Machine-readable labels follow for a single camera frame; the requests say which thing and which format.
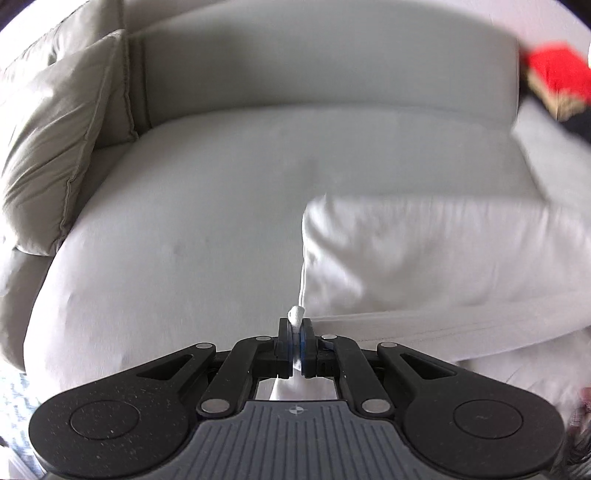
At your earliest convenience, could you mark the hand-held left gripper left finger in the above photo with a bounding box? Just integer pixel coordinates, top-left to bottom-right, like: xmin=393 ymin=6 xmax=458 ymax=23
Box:
xmin=139 ymin=318 xmax=294 ymax=416

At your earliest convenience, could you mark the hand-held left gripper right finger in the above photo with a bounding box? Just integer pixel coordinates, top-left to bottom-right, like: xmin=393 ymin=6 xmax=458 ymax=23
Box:
xmin=299 ymin=320 xmax=458 ymax=415

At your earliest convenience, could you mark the light grey sweatshirt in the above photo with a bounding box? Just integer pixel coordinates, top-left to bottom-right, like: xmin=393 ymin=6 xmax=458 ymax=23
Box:
xmin=268 ymin=191 xmax=591 ymax=416

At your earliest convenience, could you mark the grey fabric sofa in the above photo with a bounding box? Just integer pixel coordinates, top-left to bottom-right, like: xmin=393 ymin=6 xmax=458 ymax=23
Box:
xmin=0 ymin=0 xmax=591 ymax=393

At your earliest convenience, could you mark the blue patterned rug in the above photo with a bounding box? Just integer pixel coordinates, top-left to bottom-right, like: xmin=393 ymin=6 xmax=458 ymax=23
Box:
xmin=0 ymin=371 xmax=44 ymax=462

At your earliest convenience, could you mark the beige cushion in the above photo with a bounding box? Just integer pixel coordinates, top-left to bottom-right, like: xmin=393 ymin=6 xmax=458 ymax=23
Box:
xmin=9 ymin=0 xmax=139 ymax=144
xmin=0 ymin=30 xmax=137 ymax=257

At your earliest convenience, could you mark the black folded garment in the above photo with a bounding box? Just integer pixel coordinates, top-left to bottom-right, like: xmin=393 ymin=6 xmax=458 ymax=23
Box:
xmin=519 ymin=90 xmax=591 ymax=144

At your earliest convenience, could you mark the tan folded garment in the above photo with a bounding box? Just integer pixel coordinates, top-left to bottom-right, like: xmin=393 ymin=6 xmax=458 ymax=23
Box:
xmin=526 ymin=69 xmax=591 ymax=121

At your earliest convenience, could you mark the red folded garment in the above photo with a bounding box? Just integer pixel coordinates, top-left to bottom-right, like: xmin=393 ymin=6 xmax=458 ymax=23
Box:
xmin=519 ymin=41 xmax=591 ymax=104

